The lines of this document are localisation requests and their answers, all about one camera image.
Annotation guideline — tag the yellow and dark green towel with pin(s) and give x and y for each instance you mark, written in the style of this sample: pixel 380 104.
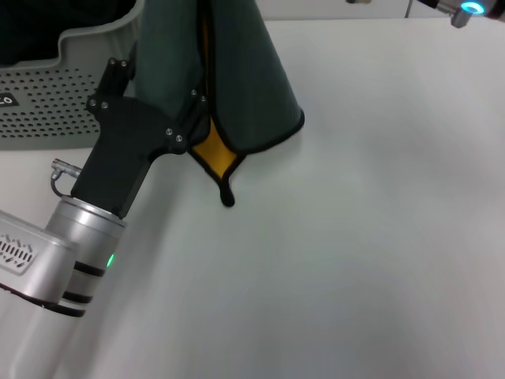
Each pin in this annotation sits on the yellow and dark green towel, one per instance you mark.
pixel 244 71

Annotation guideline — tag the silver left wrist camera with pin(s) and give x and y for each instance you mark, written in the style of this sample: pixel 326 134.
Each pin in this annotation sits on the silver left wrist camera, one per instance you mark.
pixel 31 256

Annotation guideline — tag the black logo label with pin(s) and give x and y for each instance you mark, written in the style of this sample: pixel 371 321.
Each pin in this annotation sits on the black logo label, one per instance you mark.
pixel 8 100

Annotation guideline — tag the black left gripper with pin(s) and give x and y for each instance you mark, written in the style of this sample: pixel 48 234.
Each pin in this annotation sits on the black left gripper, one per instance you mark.
pixel 122 150

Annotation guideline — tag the grey-green perforated storage box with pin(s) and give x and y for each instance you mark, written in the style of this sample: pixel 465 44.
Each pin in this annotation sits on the grey-green perforated storage box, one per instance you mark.
pixel 59 102

